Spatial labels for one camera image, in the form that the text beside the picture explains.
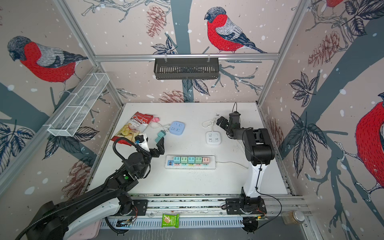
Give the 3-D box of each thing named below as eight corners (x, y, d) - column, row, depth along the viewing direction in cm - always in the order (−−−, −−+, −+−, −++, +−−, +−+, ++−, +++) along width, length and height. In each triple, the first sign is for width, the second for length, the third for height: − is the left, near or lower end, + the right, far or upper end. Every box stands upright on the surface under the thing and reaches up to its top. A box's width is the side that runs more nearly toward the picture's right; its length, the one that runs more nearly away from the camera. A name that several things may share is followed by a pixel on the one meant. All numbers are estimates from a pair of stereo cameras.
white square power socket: (205, 144, 99) (206, 142, 96) (205, 133, 104) (205, 131, 102) (221, 144, 99) (222, 142, 96) (220, 133, 104) (220, 131, 102)
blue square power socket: (168, 135, 103) (168, 132, 101) (170, 123, 111) (170, 120, 108) (184, 135, 103) (183, 132, 101) (185, 123, 111) (184, 120, 108)
